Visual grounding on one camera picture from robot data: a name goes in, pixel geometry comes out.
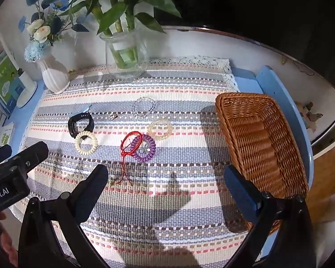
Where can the person's left hand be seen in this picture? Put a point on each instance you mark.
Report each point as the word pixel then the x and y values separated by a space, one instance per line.
pixel 8 245

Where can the brown wicker basket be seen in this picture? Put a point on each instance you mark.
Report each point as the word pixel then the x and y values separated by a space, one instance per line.
pixel 256 134

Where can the small metal charm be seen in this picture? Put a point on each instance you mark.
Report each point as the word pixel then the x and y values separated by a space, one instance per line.
pixel 113 182

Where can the light blue hair clip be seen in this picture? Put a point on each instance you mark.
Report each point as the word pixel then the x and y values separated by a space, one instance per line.
pixel 86 108

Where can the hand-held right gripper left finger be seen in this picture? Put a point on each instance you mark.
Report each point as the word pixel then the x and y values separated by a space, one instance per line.
pixel 96 180

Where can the white cylindrical device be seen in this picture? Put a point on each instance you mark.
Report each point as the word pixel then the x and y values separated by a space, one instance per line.
pixel 26 89

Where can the small brown ornament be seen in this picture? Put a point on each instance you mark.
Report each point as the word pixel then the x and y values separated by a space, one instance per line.
pixel 312 117

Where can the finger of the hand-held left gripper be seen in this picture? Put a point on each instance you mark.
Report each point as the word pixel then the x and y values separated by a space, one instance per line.
pixel 1 155
pixel 33 155

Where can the small silver pendant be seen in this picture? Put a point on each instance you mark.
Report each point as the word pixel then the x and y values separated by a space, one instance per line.
pixel 145 150

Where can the clear glass vase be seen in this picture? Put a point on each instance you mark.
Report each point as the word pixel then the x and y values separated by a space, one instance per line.
pixel 128 53

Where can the blue and white artificial flowers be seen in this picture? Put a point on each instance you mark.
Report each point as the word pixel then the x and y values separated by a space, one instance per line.
pixel 42 32

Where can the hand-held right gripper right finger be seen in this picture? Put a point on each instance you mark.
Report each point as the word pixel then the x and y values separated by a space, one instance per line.
pixel 240 191

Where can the black smart watch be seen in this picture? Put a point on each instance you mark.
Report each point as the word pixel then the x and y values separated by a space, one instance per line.
pixel 91 123

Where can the striped woven table mat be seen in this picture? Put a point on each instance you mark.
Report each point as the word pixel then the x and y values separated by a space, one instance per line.
pixel 156 201

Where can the white and green booklet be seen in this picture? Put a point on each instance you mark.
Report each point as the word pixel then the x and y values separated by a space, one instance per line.
pixel 5 135

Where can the white ribbed vase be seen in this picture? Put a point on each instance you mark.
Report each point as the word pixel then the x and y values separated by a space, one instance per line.
pixel 54 75

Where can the green book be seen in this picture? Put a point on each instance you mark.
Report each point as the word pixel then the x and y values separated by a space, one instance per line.
pixel 2 83

